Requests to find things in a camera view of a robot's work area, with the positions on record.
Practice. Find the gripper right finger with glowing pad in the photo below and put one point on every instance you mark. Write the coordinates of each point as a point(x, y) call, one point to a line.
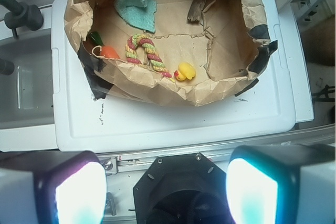
point(282, 184)

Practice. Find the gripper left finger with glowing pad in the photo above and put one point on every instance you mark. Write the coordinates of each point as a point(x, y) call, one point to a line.
point(52, 187)

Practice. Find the teal blue cloth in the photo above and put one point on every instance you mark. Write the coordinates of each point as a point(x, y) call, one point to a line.
point(137, 13)

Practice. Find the white plastic bin lid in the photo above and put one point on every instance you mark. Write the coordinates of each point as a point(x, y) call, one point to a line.
point(279, 100)

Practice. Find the clear plastic bin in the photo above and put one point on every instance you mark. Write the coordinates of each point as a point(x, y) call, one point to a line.
point(27, 108)

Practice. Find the orange carrot toy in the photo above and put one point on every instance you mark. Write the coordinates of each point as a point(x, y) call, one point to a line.
point(100, 50)

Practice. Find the yellow rubber duck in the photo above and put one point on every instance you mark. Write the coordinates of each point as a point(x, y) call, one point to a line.
point(185, 71)

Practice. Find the black clamp knob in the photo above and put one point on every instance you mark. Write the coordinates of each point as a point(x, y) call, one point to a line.
point(22, 15)

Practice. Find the brown paper bag tray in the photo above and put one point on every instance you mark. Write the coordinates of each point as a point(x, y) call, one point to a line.
point(226, 41)

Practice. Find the aluminium extrusion rail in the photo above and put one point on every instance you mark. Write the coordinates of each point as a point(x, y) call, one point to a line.
point(215, 152)

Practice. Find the black octagonal mount plate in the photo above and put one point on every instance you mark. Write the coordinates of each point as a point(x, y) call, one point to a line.
point(185, 188)

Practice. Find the multicolour rope toy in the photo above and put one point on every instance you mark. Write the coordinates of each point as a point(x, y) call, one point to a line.
point(152, 55)

